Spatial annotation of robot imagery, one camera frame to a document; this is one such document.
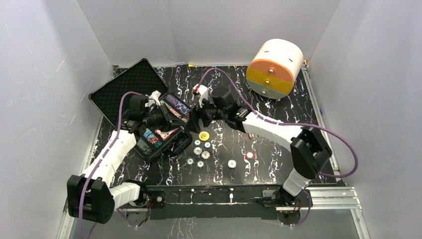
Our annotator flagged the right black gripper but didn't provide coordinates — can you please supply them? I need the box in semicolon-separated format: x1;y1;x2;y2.
184;95;227;134

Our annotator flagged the yellow big blind button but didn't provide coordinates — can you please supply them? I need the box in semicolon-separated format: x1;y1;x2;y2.
199;131;210;141

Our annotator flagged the red playing card deck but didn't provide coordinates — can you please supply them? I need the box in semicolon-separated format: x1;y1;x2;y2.
155;129;177;140

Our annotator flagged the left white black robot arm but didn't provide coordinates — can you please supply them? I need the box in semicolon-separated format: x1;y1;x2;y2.
67;91;192;224

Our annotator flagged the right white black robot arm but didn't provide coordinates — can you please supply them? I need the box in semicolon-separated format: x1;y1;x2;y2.
186;84;332;206

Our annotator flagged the black poker set case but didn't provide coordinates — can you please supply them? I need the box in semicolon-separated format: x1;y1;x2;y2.
89;58;193;163

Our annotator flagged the orange blue chip row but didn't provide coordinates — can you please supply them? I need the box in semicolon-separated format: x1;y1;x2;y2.
168;107;186;121

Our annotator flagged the blue 50 chip top-left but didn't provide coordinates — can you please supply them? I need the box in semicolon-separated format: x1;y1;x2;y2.
193;139;202;147

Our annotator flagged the blue white chip row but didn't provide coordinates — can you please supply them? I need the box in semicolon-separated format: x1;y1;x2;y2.
166;95;190;115

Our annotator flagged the blue 50 chip top-right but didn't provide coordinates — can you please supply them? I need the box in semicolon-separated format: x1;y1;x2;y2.
204;142;212;149

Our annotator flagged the cyan chip row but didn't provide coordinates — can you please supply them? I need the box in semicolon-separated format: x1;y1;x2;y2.
143;128;162;148

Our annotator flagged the white 1 chip left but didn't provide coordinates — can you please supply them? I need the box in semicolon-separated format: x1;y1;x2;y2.
193;147;203;155

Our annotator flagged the white 1 chip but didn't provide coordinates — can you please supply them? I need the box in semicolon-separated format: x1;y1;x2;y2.
193;147;203;155
201;150;211;160

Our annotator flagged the white 1 chip right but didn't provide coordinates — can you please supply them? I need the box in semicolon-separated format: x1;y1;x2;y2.
201;150;211;160

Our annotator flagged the blue 50 chip bottom-left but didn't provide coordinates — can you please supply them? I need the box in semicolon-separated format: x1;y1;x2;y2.
186;158;195;166

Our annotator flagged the blue 50 chip bottom-right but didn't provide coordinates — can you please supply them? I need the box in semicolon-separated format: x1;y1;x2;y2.
196;160;205;169

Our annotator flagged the white chip lone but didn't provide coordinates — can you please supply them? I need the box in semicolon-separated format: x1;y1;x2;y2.
227;159;237;169

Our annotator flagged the red poker chip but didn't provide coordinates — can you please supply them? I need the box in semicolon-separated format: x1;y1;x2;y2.
245;151;256;160

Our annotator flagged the round pastel drawer cabinet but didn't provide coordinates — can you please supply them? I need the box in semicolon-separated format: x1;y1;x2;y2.
246;39;304;100

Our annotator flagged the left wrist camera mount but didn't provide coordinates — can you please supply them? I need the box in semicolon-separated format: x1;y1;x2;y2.
145;91;161;107

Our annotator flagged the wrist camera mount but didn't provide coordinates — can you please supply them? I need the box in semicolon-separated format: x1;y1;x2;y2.
193;84;209;108
145;91;161;107

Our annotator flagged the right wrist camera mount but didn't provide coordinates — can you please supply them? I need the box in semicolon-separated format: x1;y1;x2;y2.
193;84;209;108

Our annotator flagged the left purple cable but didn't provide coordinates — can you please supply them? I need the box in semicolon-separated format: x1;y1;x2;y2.
78;92;143;239

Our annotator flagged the purple cable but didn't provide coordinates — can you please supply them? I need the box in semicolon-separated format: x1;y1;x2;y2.
78;92;143;239
198;67;359;179

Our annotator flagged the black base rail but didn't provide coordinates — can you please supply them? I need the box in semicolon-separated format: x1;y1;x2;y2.
113;184;320;221

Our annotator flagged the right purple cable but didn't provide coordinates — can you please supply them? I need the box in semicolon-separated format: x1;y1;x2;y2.
198;67;359;179

